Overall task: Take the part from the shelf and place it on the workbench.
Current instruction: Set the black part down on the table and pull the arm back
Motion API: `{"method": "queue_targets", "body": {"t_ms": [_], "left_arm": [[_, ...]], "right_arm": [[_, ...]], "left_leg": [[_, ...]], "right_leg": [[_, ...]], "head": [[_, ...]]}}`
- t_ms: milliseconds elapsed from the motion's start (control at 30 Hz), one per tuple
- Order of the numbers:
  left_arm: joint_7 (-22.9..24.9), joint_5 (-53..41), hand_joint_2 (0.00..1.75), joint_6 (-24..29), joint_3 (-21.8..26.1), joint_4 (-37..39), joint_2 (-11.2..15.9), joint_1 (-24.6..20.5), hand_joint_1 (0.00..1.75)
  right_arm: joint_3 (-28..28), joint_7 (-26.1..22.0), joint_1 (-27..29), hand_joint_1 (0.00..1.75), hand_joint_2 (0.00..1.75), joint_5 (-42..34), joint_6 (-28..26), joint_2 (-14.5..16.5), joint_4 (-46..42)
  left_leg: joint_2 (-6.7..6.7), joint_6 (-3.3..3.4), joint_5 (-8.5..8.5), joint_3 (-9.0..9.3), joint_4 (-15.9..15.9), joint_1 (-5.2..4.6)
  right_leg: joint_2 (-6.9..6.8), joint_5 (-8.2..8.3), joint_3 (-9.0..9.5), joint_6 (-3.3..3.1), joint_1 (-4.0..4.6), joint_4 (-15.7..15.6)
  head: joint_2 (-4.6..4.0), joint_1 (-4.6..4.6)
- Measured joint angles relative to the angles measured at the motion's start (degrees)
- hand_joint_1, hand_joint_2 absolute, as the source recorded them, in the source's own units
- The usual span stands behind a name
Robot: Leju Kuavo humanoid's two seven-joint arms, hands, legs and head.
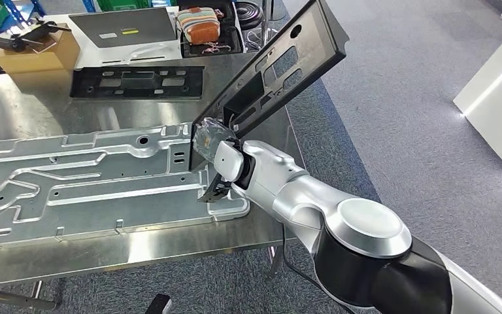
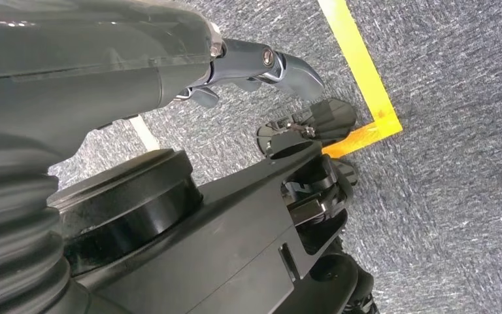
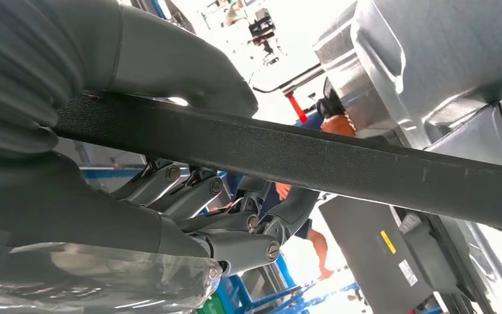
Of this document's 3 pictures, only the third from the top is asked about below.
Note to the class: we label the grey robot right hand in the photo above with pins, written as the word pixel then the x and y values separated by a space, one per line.
pixel 82 208

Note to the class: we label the black plastic part with label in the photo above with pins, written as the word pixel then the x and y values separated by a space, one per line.
pixel 355 251

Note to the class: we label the person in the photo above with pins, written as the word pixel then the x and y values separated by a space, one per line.
pixel 316 247

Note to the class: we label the black device on stand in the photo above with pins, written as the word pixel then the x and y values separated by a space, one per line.
pixel 262 28

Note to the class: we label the silver stamped metal panel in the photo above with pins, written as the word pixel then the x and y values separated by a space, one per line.
pixel 428 52

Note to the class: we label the blue metal rack frame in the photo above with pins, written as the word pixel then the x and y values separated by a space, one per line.
pixel 233 294

